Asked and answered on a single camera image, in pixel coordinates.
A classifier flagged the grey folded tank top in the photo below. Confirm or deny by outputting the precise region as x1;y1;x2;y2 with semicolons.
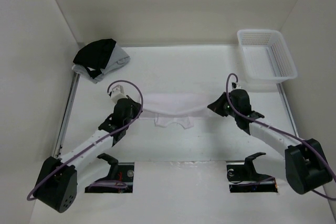
72;44;131;84

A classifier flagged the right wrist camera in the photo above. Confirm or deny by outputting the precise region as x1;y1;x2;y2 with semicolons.
232;82;242;90

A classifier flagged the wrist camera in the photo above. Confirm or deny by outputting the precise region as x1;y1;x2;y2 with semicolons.
232;82;242;90
108;84;127;104

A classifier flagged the white plastic basket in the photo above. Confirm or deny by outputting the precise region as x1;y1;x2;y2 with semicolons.
237;29;298;84

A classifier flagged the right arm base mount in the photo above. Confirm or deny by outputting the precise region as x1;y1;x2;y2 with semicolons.
226;152;278;193

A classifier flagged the black folded tank top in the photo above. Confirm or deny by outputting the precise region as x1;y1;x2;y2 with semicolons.
73;38;116;79

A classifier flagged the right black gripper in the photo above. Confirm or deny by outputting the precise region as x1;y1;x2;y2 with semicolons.
207;92;239;118

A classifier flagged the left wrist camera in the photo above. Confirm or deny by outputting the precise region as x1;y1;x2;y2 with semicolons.
108;84;127;104

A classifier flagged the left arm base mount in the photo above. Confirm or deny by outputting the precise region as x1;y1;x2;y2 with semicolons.
84;153;135;194

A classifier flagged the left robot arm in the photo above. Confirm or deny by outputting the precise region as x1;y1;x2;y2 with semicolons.
27;97;143;213

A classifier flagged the right aluminium table rail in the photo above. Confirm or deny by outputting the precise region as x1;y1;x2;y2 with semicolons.
277;83;299;137

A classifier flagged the aluminium table rail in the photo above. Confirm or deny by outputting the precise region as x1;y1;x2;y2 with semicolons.
277;83;299;137
51;70;80;157

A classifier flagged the white tank top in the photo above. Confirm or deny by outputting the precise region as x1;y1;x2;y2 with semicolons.
140;93;212;129

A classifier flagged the left aluminium table rail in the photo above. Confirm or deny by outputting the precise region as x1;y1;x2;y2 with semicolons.
51;70;80;157

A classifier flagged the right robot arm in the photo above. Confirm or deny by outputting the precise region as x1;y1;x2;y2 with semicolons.
207;89;335;195

